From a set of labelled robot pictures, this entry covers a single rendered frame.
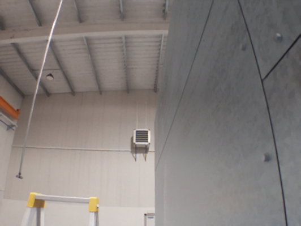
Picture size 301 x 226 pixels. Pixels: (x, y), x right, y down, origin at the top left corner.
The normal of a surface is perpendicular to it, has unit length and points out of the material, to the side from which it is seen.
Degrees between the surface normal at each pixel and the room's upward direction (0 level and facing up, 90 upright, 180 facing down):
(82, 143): 90
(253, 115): 90
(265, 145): 90
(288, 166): 90
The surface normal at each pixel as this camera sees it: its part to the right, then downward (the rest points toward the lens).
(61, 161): 0.04, -0.40
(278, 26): -1.00, -0.02
